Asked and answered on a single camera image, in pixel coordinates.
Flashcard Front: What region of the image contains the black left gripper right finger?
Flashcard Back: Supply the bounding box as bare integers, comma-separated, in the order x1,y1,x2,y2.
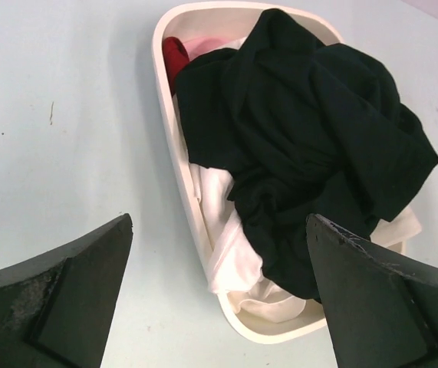
306,215,438,367

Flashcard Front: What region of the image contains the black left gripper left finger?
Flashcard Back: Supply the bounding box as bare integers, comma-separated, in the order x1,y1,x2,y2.
0,214,133,367

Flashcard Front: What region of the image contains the black t shirt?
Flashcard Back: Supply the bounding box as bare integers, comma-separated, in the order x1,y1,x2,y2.
175,8,438,299

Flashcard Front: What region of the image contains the white plastic laundry basket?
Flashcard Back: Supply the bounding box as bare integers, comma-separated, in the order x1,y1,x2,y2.
153,2,421,343

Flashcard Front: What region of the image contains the white t shirt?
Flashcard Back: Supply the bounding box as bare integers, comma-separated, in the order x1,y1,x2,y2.
189,163,423,325

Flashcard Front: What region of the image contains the red t shirt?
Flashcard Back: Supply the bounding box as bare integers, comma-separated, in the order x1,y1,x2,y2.
162,37,189,95

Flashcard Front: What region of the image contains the pink t shirt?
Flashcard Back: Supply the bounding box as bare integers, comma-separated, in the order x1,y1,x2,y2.
183,37,246,61

